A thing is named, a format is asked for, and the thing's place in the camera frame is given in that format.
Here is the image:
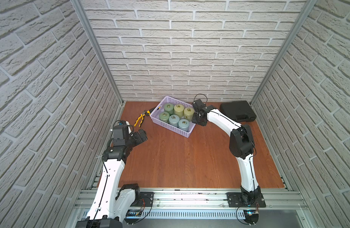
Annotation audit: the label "blue-grey canister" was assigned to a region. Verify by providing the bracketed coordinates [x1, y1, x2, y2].
[169, 114, 180, 128]
[178, 118, 190, 132]

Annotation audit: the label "dark green canister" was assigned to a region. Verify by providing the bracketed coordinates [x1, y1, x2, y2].
[163, 103, 174, 115]
[159, 111, 170, 124]

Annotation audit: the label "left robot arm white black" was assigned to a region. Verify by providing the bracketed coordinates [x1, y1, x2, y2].
[76, 121, 147, 228]

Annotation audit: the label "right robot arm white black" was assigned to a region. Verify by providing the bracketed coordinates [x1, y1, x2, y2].
[192, 99, 261, 206]

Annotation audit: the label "yellow-green canister back right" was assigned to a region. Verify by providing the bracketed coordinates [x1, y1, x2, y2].
[183, 107, 195, 122]

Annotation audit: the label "yellow-green canister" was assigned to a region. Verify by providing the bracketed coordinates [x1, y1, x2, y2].
[183, 107, 195, 122]
[174, 104, 184, 118]

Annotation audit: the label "yellow-green canister back middle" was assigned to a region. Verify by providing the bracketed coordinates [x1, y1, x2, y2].
[174, 104, 184, 118]

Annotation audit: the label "yellow black pliers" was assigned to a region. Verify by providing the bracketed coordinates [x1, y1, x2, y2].
[134, 110, 151, 127]

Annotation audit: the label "yellow black utility knife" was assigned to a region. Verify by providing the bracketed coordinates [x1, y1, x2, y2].
[146, 107, 155, 115]

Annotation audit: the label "black plastic tool case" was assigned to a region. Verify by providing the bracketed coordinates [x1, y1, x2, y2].
[219, 101, 257, 123]

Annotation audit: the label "left controller board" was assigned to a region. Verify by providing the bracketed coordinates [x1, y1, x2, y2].
[124, 209, 144, 224]

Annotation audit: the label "controller board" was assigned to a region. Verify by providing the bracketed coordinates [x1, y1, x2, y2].
[243, 210, 259, 226]
[124, 209, 144, 224]

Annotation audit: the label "right controller board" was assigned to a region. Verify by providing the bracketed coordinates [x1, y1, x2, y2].
[243, 210, 259, 226]

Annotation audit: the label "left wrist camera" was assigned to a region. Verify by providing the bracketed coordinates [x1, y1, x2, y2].
[113, 120, 134, 135]

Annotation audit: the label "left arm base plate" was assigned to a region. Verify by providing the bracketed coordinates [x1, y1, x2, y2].
[129, 192, 154, 215]

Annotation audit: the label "aluminium front rail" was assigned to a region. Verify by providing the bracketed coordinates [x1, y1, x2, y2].
[62, 188, 316, 228]

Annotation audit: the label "right aluminium corner post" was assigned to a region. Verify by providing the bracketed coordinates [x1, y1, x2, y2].
[250, 0, 317, 106]

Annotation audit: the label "aluminium corner post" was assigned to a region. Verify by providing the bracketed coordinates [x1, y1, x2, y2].
[71, 0, 124, 106]
[250, 0, 317, 106]

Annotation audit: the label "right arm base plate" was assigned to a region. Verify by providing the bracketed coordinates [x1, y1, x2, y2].
[226, 192, 266, 208]

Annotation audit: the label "left aluminium corner post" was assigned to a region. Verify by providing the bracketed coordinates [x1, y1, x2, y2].
[71, 0, 124, 106]

